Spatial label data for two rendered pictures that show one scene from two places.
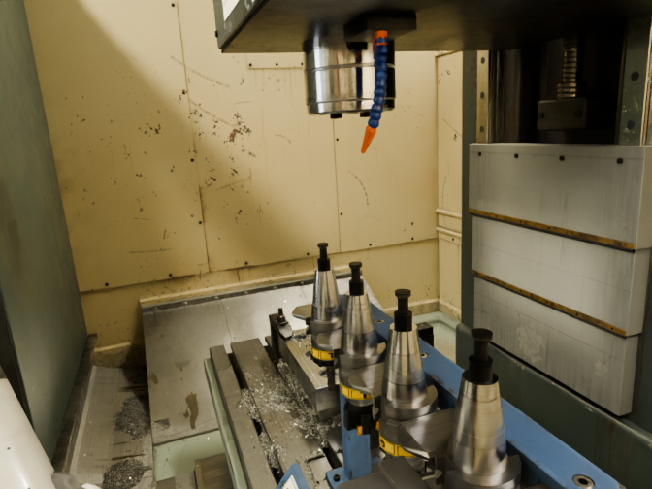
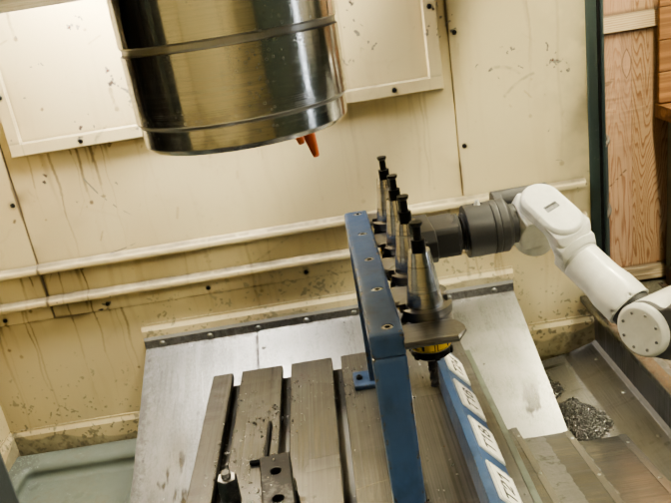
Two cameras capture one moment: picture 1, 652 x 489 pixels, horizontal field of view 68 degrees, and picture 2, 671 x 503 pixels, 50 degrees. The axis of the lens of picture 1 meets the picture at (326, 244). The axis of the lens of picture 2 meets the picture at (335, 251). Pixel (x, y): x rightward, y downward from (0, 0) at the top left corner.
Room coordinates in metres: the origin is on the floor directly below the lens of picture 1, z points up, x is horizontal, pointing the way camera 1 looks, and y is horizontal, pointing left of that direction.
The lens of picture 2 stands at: (1.40, 0.18, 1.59)
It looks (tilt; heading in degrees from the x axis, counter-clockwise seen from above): 20 degrees down; 200
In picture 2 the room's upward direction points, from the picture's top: 9 degrees counter-clockwise
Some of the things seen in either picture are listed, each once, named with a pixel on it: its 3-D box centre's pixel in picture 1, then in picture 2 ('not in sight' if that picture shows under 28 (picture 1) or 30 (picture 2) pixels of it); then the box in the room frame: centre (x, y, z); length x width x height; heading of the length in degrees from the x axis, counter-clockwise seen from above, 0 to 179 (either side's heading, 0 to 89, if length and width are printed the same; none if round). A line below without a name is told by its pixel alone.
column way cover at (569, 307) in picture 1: (540, 261); not in sight; (1.04, -0.48, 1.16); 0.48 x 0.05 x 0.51; 19
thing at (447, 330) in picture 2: (314, 310); (434, 332); (0.68, 0.02, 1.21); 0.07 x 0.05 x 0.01; 109
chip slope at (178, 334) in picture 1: (284, 349); not in sight; (1.52, 0.16, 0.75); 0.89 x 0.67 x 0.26; 109
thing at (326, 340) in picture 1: (342, 339); (418, 293); (0.58, -0.01, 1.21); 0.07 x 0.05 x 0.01; 109
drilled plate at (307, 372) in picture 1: (342, 356); not in sight; (1.02, -0.02, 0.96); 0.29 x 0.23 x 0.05; 19
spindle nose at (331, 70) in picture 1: (349, 78); (232, 50); (0.89, -0.06, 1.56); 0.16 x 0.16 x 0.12
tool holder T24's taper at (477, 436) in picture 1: (478, 417); (387, 198); (0.32, -0.11, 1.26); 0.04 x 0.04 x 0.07
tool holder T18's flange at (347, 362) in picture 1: (359, 355); (412, 276); (0.53, -0.03, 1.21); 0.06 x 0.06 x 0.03
